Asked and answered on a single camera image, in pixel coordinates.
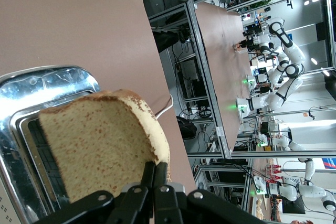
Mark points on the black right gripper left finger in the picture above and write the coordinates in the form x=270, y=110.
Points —
x=134, y=205

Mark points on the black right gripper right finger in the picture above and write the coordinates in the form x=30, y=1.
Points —
x=168, y=205

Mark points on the slice of brown bread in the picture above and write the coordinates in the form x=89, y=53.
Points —
x=105, y=142

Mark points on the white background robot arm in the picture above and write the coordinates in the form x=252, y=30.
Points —
x=278, y=98
x=288, y=48
x=312, y=192
x=294, y=146

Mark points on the chrome and beige toaster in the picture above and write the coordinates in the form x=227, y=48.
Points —
x=15, y=140

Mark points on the black bag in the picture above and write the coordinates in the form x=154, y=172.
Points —
x=187, y=129

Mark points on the black monitor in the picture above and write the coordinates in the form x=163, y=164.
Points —
x=294, y=207

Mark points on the background brown work table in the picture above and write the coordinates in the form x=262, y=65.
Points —
x=223, y=51

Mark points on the brown table cover mat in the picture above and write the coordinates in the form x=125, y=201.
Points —
x=78, y=24

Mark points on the long aluminium frame beam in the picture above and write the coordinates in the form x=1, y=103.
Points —
x=207, y=77

